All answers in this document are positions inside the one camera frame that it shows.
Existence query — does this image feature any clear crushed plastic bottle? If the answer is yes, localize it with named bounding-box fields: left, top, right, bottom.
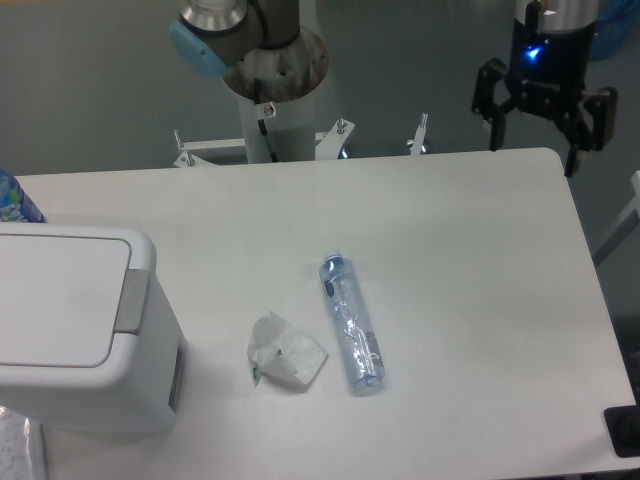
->
left=319, top=250, right=385, bottom=396

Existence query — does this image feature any black cable on pedestal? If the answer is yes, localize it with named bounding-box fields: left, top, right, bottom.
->
left=252, top=77, right=280, bottom=163

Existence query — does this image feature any white speckled bag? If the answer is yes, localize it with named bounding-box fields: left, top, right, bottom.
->
left=1, top=406, right=48, bottom=480

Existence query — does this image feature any white table clamp bracket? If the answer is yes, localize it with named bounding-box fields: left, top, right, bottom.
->
left=173, top=118, right=356, bottom=168

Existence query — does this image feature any white push-top trash can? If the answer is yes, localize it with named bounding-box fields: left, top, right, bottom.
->
left=1, top=223, right=187, bottom=434

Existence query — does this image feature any crumpled white paper wrapper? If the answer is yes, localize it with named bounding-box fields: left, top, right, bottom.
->
left=247, top=312, right=328, bottom=386

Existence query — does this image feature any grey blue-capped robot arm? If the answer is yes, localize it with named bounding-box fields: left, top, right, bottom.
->
left=169, top=1, right=618, bottom=174

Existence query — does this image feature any blue labelled drink bottle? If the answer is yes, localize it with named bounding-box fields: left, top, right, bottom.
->
left=0, top=169, right=47, bottom=223

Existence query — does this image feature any black device at table edge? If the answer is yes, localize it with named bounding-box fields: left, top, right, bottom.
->
left=604, top=405, right=639, bottom=458

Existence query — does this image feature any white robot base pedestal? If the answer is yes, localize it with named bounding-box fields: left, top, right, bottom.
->
left=235, top=93, right=316, bottom=164

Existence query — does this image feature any white frame at right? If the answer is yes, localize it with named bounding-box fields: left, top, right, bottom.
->
left=592, top=171, right=639, bottom=268

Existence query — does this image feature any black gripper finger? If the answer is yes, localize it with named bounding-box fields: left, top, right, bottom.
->
left=553, top=87, right=617, bottom=177
left=471, top=58, right=522, bottom=151

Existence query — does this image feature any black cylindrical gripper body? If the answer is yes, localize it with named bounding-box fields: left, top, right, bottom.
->
left=505, top=1, right=598, bottom=119

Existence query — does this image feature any blue plastic water jug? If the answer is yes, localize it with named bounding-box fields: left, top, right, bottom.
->
left=589, top=0, right=639, bottom=61

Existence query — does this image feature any metal clamp screw right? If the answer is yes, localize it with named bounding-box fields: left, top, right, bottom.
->
left=406, top=113, right=430, bottom=156

